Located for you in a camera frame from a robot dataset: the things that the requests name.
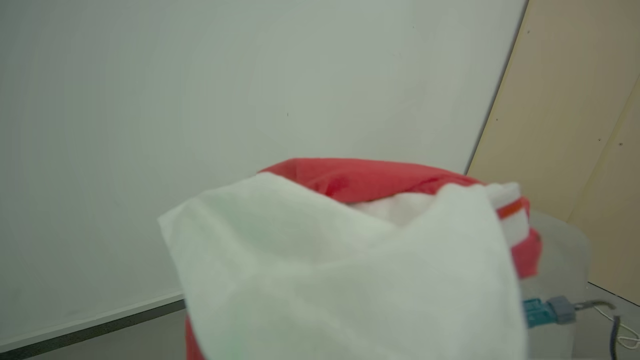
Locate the teal and grey cable connector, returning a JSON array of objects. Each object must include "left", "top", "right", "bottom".
[{"left": 522, "top": 295, "right": 617, "bottom": 329}]

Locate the red garment with white stripes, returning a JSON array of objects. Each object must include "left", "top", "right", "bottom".
[{"left": 185, "top": 158, "right": 543, "bottom": 360}]

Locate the white and black wall baseboard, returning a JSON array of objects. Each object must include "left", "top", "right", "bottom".
[{"left": 0, "top": 291, "right": 187, "bottom": 360}]

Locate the thin white cable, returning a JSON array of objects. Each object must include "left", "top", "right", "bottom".
[{"left": 594, "top": 304, "right": 640, "bottom": 351}]

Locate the beige wooden panel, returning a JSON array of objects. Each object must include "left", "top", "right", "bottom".
[
  {"left": 567, "top": 77, "right": 640, "bottom": 307},
  {"left": 465, "top": 0, "right": 640, "bottom": 222}
]

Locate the thin black cable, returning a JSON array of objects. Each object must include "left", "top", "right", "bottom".
[{"left": 609, "top": 315, "right": 622, "bottom": 360}]

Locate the white cloth garment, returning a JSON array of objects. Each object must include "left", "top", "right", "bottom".
[{"left": 158, "top": 172, "right": 530, "bottom": 360}]

